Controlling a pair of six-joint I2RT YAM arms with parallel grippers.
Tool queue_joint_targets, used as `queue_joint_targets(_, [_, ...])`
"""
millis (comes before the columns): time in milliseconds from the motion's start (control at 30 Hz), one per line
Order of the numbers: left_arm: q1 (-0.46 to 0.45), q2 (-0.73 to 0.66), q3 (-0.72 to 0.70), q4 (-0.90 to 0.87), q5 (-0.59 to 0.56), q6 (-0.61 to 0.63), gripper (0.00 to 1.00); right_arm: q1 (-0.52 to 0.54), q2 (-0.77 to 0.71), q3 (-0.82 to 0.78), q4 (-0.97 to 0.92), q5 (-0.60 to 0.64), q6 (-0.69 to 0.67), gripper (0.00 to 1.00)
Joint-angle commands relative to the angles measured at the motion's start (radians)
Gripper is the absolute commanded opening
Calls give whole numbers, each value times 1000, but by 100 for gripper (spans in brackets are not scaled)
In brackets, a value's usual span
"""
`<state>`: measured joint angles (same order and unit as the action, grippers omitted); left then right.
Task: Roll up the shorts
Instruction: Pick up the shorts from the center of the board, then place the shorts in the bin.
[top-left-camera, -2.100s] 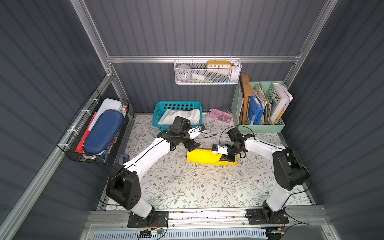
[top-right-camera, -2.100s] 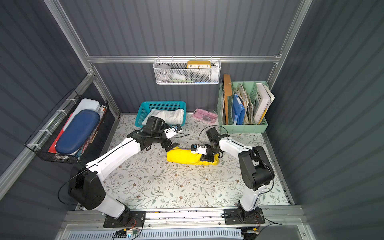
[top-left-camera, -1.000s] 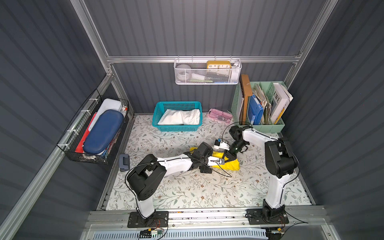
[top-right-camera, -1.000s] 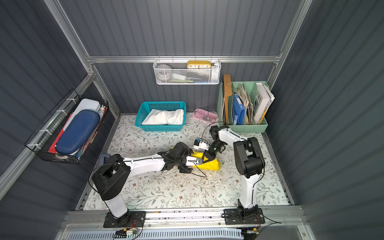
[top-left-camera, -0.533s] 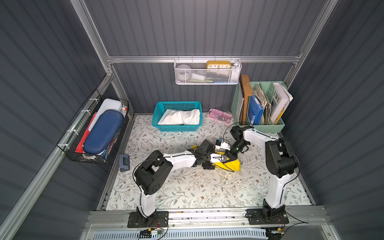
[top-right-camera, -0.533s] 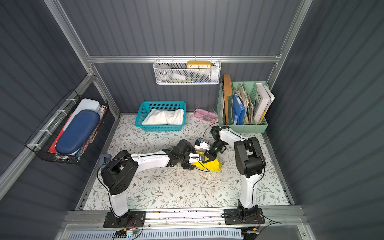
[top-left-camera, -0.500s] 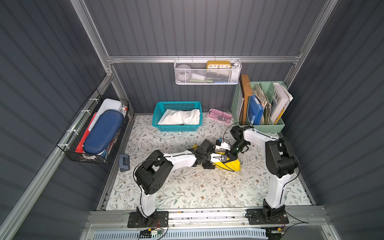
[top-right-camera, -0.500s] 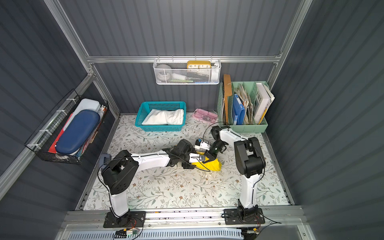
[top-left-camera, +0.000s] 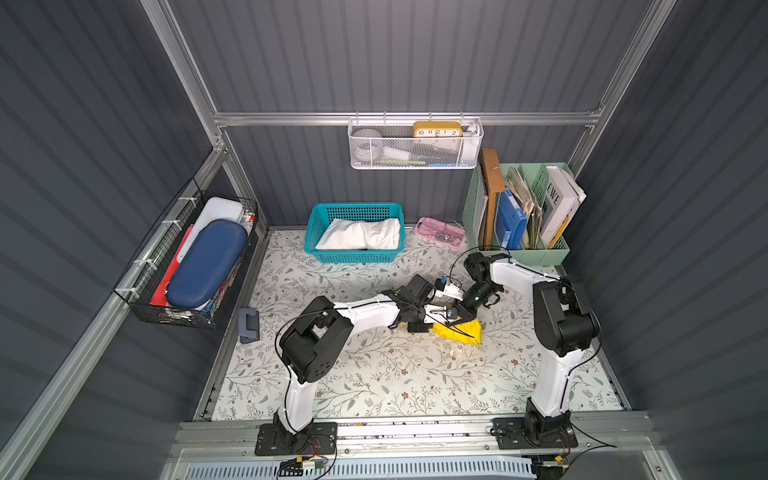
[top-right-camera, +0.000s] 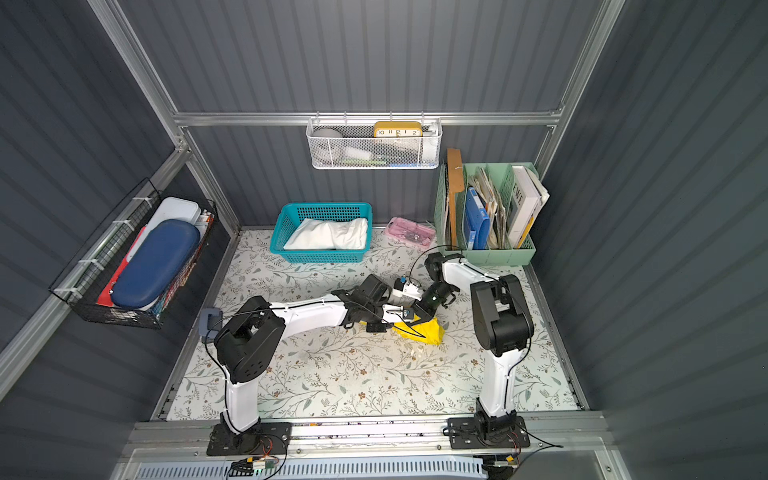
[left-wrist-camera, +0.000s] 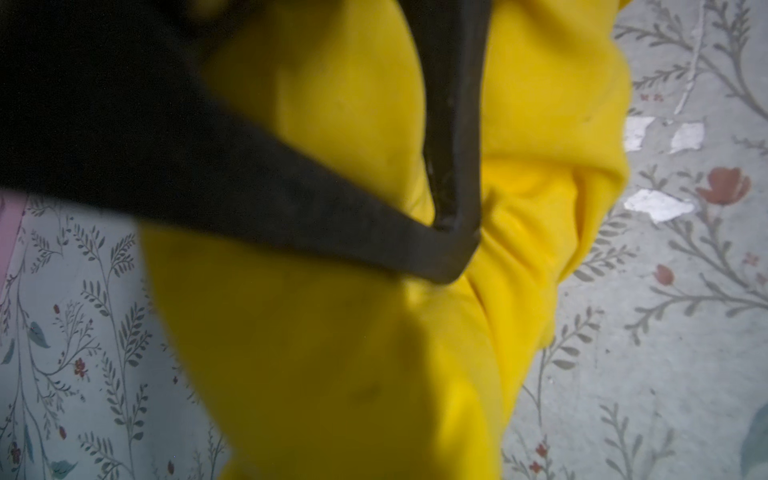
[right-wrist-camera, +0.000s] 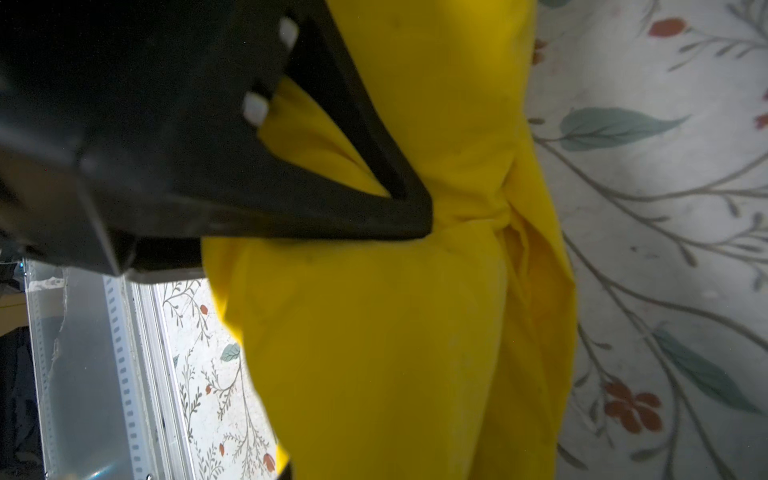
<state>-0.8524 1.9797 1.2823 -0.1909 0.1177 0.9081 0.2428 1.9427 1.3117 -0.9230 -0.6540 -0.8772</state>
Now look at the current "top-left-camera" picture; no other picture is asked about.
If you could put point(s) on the grey hole punch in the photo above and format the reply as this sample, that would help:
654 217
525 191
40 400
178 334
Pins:
248 325

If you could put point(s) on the tape roll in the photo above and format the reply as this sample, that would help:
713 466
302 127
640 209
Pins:
366 145

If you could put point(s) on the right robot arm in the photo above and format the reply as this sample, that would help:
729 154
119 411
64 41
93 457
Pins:
564 325

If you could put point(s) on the floral table mat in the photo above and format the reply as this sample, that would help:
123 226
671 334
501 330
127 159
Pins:
381 372

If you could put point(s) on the blue folder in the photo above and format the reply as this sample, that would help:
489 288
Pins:
510 221

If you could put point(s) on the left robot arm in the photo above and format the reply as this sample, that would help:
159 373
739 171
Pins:
310 346

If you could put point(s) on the teal plastic basket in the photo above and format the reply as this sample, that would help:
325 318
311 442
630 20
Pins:
323 214

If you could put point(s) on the yellow clock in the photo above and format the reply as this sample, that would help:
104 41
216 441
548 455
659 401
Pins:
437 129

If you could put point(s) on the blue oval case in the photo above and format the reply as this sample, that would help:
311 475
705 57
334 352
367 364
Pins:
207 264

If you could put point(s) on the white wire wall basket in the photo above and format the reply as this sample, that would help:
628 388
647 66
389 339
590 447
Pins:
402 151

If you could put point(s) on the white book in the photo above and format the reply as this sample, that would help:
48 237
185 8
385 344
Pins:
562 199

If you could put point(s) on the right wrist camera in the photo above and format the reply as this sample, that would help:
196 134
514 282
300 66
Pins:
444 288

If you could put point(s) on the brown board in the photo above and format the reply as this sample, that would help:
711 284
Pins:
494 182

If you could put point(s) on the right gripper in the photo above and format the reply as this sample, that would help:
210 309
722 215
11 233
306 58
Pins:
466 303

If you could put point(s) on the white shorts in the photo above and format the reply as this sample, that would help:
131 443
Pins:
361 235

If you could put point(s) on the red folder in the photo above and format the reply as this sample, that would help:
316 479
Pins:
158 297

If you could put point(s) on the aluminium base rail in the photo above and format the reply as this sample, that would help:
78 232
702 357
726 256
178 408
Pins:
608 445

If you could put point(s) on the black wire side basket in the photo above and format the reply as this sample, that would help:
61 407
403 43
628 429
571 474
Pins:
144 273

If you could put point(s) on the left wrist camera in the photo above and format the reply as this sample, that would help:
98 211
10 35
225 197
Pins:
438 314

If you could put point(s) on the white flat box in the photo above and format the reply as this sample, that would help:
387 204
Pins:
215 208

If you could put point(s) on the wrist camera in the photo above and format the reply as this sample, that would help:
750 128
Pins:
438 314
444 288

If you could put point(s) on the pink plastic box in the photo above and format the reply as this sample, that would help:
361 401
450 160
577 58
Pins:
438 232

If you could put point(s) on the yellow garment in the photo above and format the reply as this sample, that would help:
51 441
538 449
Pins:
467 333

